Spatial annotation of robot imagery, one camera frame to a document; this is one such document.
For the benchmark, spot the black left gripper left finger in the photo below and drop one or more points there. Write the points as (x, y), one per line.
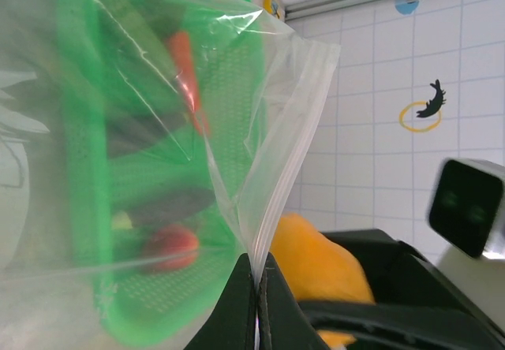
(233, 318)

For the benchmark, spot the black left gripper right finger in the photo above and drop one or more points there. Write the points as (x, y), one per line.
(284, 322)

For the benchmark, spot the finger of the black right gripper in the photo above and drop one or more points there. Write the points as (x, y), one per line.
(386, 271)
(394, 326)

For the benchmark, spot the yellow toy food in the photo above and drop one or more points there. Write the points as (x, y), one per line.
(315, 255)

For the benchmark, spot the red toy food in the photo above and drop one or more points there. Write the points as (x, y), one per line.
(169, 247)

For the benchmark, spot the dark purple toy eggplant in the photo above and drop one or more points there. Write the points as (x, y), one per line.
(169, 208)

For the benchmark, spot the clear zip-top bag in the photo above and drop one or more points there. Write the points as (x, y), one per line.
(276, 90)

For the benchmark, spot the orange toy carrot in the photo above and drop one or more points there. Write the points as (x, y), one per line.
(185, 62)

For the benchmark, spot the green toy vegetable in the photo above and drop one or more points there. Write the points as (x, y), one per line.
(130, 38)

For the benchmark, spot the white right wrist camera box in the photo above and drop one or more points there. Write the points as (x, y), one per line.
(461, 208)

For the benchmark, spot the black shrimp wall sticker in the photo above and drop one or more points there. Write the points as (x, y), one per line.
(434, 101)

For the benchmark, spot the blue wall sticker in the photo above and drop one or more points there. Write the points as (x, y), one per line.
(406, 8)

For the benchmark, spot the small yellow wall sticker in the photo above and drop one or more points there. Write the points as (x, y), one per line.
(271, 5)

